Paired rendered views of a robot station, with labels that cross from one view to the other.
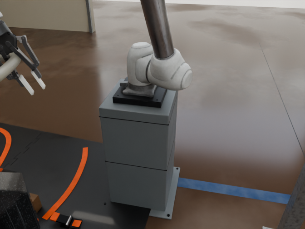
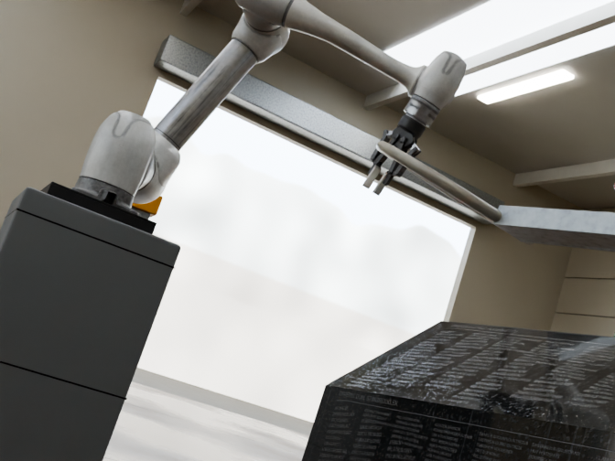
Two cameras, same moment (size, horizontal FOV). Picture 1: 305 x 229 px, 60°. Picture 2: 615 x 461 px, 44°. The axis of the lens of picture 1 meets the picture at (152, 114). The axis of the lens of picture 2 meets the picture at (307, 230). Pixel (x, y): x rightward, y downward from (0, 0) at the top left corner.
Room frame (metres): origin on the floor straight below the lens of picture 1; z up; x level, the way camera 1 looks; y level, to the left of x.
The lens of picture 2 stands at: (2.14, 2.05, 0.58)
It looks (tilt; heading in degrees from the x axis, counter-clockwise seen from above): 11 degrees up; 235
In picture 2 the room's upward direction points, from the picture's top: 19 degrees clockwise
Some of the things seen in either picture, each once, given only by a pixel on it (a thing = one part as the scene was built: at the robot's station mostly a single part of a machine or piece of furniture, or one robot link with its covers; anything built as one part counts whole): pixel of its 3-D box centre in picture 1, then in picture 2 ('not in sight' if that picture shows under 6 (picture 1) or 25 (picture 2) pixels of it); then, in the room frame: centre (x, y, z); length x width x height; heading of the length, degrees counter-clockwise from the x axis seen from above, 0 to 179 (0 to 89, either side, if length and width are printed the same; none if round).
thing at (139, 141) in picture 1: (142, 145); (37, 364); (1.41, 0.07, 0.40); 0.50 x 0.50 x 0.80; 78
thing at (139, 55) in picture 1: (142, 62); (122, 152); (1.40, 0.06, 1.00); 0.18 x 0.16 x 0.22; 51
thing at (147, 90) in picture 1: (138, 84); (103, 197); (1.41, 0.09, 0.87); 0.22 x 0.18 x 0.06; 78
